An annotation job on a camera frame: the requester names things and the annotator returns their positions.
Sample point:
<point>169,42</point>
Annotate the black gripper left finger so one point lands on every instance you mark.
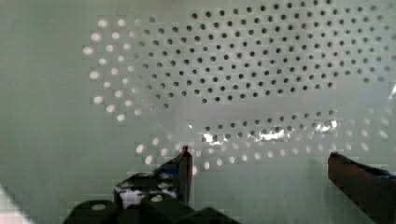
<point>173,178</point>

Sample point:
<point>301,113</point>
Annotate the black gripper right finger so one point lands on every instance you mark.
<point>372,189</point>

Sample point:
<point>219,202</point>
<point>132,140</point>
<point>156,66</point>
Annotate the mint green plastic strainer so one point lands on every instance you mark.
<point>260,92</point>

